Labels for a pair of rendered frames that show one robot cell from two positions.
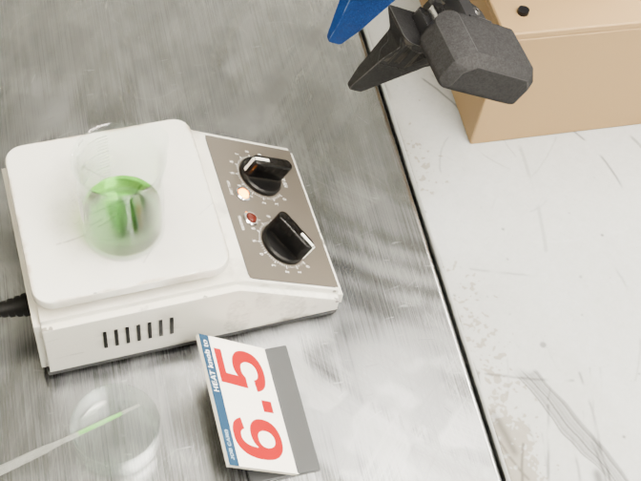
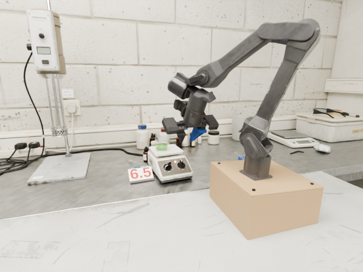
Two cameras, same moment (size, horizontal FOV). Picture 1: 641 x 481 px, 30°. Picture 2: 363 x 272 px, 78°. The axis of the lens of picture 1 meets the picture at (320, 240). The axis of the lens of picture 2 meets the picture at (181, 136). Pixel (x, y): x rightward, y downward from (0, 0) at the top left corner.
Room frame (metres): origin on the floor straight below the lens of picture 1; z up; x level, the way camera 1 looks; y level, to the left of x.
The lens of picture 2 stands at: (0.52, -0.76, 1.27)
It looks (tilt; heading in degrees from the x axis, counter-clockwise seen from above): 14 degrees down; 93
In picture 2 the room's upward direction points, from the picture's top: straight up
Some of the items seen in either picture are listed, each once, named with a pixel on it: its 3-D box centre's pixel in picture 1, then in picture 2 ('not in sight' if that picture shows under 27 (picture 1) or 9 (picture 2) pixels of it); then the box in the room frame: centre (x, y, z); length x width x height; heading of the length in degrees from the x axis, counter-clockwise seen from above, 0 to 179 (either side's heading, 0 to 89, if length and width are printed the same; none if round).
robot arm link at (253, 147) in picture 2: not in sight; (257, 143); (0.70, -0.18, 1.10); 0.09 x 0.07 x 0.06; 61
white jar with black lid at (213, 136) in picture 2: not in sight; (213, 137); (0.65, 0.54, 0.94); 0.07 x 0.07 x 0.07
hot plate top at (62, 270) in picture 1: (115, 209); (166, 149); (0.41, 0.13, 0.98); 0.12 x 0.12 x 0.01; 25
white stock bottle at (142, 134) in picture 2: not in sight; (142, 136); (0.25, 0.43, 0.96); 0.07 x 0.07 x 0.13
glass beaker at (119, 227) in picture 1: (125, 190); (162, 141); (0.40, 0.12, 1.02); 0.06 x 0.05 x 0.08; 141
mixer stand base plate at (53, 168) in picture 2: not in sight; (64, 165); (-0.03, 0.13, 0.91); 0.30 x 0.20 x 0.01; 110
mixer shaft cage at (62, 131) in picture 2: not in sight; (56, 106); (-0.04, 0.14, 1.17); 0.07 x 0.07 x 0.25
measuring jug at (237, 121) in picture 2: not in sight; (240, 127); (0.83, 0.65, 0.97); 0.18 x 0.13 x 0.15; 112
